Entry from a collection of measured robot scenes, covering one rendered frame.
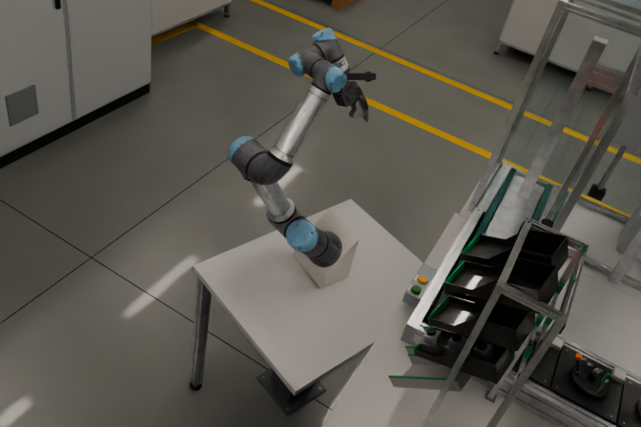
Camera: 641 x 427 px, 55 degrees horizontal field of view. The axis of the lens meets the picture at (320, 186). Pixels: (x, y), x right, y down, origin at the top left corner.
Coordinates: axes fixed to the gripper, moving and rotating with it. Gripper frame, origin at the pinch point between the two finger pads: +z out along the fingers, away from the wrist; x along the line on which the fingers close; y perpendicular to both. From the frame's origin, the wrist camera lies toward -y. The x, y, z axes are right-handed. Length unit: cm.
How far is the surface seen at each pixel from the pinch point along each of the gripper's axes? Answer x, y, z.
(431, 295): 2, 8, 79
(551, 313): 89, 15, 40
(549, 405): 49, 3, 114
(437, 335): 49, 30, 57
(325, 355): 5, 58, 69
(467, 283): 62, 20, 37
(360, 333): 0, 41, 74
